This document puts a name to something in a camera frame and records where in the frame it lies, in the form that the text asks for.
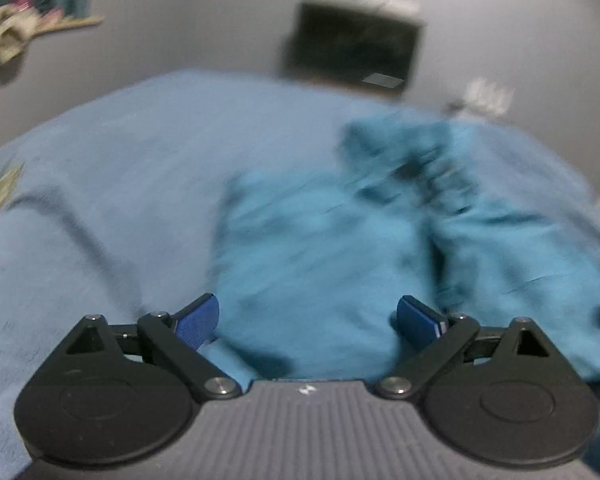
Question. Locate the blue bed sheet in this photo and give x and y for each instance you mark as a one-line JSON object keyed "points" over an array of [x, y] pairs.
{"points": [[105, 160]]}

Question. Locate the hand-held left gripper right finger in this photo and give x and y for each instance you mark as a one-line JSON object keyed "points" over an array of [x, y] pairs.
{"points": [[417, 322]]}

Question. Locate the teal garment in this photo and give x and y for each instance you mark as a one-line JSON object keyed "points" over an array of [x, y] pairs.
{"points": [[320, 260]]}

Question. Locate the white wall socket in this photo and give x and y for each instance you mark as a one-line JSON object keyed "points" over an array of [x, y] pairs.
{"points": [[485, 96]]}

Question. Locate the wooden wall shelf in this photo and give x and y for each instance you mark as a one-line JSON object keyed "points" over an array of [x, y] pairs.
{"points": [[77, 22]]}

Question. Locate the black wall television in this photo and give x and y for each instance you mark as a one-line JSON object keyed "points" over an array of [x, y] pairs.
{"points": [[350, 45]]}

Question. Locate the white box above television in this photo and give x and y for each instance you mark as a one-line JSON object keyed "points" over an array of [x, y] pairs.
{"points": [[390, 2]]}

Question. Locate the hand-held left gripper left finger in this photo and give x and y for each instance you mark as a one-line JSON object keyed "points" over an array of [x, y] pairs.
{"points": [[197, 322]]}

